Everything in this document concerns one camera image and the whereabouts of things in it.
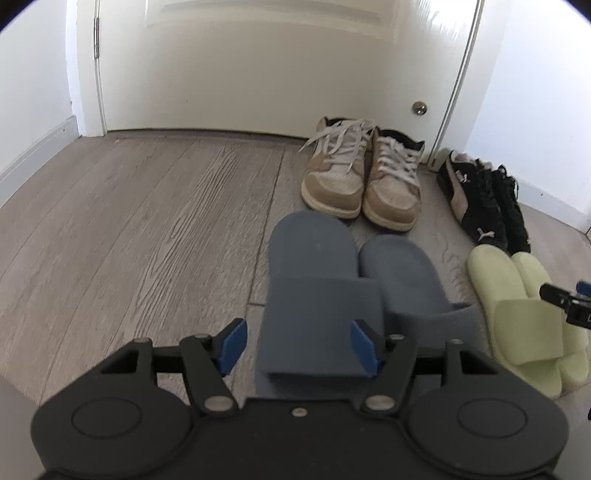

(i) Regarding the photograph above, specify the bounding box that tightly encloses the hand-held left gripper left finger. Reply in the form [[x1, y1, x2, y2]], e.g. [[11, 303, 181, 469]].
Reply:
[[95, 318, 247, 418]]

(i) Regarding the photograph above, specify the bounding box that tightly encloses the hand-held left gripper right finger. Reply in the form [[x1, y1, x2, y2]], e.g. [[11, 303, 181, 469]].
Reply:
[[351, 320, 502, 416]]

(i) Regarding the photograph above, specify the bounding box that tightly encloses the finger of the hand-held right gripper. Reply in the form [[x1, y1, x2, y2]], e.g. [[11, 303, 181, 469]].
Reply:
[[539, 282, 591, 330]]

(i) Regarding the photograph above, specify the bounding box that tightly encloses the light green slide sandal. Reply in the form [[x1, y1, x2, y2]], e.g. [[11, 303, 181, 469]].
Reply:
[[466, 244, 565, 400], [510, 251, 591, 385]]

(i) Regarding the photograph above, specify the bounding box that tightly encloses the grey slide sandal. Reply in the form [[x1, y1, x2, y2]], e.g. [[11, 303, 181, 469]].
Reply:
[[255, 211, 387, 398], [358, 235, 491, 352]]

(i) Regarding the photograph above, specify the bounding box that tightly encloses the tan and white sneaker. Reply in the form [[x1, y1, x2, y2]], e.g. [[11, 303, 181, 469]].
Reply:
[[362, 128, 426, 232], [301, 116, 378, 219]]

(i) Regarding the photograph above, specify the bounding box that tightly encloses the white baseboard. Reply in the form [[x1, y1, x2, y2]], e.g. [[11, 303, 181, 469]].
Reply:
[[0, 115, 79, 205], [515, 173, 591, 232]]

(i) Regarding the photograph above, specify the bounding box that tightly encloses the metal door threshold strip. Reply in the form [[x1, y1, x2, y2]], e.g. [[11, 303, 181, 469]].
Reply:
[[106, 128, 315, 139]]

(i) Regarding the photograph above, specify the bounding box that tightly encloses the white door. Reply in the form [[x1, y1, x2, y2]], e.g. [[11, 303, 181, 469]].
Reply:
[[76, 0, 485, 160]]

